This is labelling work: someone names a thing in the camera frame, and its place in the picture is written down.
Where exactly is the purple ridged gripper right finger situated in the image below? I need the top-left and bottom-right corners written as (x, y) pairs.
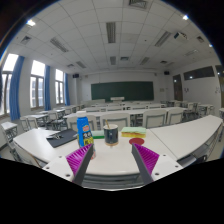
top-left (132, 143), bottom-right (159, 185)

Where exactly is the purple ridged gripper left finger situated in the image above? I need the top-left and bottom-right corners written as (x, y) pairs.
top-left (66, 144), bottom-right (93, 186)

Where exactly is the red round coaster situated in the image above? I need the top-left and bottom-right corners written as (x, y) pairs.
top-left (129, 138), bottom-right (144, 145)

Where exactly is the green flat cloth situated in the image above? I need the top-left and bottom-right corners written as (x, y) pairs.
top-left (92, 130), bottom-right (104, 139)

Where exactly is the yellow green sponge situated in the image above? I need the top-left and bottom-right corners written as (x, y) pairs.
top-left (121, 127), bottom-right (146, 138)

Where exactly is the metal binder clip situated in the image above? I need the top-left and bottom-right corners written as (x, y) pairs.
top-left (46, 133), bottom-right (63, 140)

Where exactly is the white classroom chair right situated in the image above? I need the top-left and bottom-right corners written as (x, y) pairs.
top-left (143, 109), bottom-right (166, 129)

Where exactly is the dark cup with wooden base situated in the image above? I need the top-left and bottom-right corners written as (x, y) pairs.
top-left (103, 124), bottom-right (118, 146)

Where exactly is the white classroom chair centre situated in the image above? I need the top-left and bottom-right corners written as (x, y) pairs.
top-left (100, 113), bottom-right (130, 131)

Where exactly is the white curved desk right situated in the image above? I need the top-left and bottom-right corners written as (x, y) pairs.
top-left (151, 115), bottom-right (222, 160)

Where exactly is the blue curtain far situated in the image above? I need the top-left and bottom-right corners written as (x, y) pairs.
top-left (64, 73), bottom-right (70, 106)

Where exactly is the blue curtain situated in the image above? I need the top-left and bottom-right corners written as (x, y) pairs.
top-left (64, 73), bottom-right (70, 106)
top-left (44, 65), bottom-right (51, 111)
top-left (9, 56), bottom-right (24, 120)

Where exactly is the white lectern desk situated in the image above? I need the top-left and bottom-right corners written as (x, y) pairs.
top-left (110, 97), bottom-right (125, 101)

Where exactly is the green chalkboard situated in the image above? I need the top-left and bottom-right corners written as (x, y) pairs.
top-left (91, 81), bottom-right (154, 102)

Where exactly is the blue curtain left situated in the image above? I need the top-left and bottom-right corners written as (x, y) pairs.
top-left (9, 56), bottom-right (24, 120)

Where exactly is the blue curtain middle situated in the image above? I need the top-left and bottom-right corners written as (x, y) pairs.
top-left (44, 65), bottom-right (51, 111)

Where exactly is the ceiling projector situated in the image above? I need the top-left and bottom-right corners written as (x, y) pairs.
top-left (174, 32), bottom-right (188, 42)

